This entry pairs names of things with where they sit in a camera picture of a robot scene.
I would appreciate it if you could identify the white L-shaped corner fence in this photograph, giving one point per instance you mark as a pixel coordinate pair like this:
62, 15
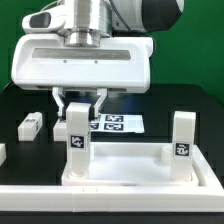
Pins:
208, 196

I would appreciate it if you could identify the white marker tag plate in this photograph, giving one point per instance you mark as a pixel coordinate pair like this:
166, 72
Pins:
115, 123

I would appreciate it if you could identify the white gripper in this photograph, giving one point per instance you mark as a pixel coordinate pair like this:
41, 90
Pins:
42, 61

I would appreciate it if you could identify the white block at left edge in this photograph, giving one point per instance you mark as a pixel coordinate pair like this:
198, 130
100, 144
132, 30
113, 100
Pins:
2, 153

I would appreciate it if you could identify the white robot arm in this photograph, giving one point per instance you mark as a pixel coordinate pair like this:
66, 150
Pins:
91, 45

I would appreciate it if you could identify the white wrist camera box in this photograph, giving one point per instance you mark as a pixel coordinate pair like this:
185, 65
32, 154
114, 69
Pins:
48, 21

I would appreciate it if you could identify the white desk top tray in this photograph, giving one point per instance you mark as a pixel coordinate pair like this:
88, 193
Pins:
126, 164

